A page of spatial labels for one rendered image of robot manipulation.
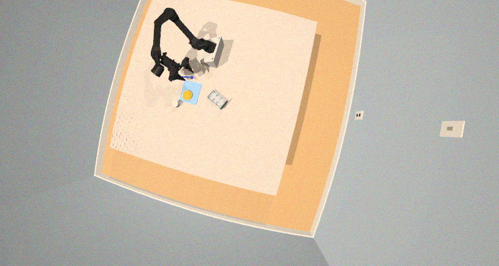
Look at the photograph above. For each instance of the yellow round plate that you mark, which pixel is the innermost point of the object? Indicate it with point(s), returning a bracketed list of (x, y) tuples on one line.
[(187, 95)]

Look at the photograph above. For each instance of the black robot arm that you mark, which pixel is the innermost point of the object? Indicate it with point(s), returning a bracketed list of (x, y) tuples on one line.
[(170, 14)]

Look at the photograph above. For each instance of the light blue flat square mat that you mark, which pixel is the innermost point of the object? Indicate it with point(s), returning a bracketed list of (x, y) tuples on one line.
[(194, 88)]

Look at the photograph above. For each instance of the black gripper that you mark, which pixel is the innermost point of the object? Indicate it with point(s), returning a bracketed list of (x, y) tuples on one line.
[(184, 63)]

